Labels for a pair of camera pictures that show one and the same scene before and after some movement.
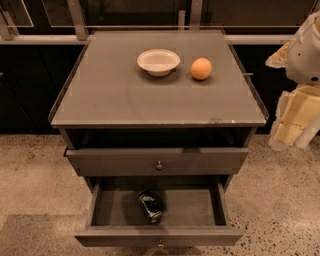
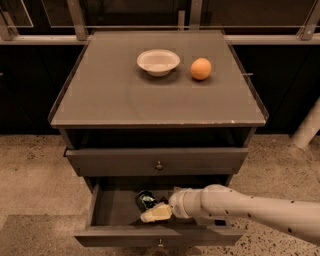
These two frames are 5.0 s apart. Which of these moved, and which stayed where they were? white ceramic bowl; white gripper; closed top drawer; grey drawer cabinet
Moved: white gripper
Stayed: grey drawer cabinet; white ceramic bowl; closed top drawer
